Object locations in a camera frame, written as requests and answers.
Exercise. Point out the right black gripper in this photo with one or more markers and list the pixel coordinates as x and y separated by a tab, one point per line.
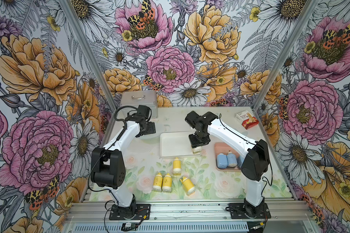
194	142

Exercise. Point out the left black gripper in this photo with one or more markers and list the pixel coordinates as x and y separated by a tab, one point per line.
151	129

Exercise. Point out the white rectangular tray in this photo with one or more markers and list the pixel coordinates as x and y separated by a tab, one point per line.
176	145

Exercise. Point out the yellow sharpener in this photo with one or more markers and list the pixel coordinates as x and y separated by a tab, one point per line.
188	185
177	166
157	184
167	183
197	150

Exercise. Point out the blue sharpener with white nozzle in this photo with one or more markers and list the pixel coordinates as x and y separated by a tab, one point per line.
231	160

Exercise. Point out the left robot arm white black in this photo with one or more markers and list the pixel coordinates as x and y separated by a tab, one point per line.
108	170

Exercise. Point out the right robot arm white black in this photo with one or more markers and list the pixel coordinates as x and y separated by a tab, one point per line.
253	159

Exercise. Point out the red white cardboard box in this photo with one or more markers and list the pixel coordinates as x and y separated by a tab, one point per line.
247	119

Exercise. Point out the pink rectangular tray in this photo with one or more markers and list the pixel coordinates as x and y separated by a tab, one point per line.
221	147

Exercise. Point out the silver aluminium first aid case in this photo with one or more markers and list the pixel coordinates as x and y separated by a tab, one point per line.
136	98

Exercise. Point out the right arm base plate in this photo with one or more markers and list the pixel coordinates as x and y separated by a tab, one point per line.
236	211

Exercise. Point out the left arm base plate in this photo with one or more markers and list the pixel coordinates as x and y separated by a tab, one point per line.
140	212

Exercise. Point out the aluminium front rail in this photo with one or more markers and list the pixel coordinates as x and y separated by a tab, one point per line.
280	210

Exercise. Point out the white vented cable duct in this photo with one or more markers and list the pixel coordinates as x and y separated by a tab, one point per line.
165	227

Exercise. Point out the right aluminium corner post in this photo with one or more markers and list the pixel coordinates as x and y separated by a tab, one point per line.
300	24

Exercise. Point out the aluminium corner post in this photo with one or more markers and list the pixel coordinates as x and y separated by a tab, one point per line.
83	41
300	24

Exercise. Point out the left aluminium corner post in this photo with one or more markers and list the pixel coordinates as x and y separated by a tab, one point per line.
83	41

